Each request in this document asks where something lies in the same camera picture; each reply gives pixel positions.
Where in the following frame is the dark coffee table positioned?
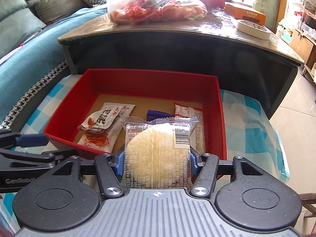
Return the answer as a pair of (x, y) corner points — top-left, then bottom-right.
(58, 11), (304, 117)

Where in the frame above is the blue white checkered cloth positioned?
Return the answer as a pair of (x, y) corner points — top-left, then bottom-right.
(0, 75), (289, 232)

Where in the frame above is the white orange spicy snack packet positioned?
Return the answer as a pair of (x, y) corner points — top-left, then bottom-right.
(78, 103), (135, 153)

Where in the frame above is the purple foil snack packet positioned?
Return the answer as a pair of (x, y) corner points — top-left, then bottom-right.
(146, 110), (174, 121)

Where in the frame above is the orange cardboard box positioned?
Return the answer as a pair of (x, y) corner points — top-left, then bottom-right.
(224, 2), (266, 25)

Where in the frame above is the teal sofa blanket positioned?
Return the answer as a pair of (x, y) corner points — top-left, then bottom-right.
(1, 4), (107, 132)

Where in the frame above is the plastic bag of snacks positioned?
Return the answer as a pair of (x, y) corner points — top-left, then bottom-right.
(107, 0), (207, 24)

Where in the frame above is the wooden tv cabinet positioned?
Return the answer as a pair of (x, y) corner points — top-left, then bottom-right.
(289, 28), (315, 82)

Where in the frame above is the clear round cake packet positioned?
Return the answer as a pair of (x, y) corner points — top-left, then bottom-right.
(120, 116), (197, 190)

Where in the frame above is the red bag on table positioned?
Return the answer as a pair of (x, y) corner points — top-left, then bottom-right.
(200, 0), (225, 12)

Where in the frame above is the green sofa cushion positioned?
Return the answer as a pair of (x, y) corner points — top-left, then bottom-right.
(0, 0), (46, 57)

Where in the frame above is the white tape roll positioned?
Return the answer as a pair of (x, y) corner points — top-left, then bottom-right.
(236, 20), (271, 40)

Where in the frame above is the red clear pastry packet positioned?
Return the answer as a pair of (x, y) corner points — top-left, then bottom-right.
(174, 103), (206, 154)

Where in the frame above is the red cardboard tray box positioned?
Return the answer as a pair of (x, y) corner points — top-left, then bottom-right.
(43, 69), (227, 159)

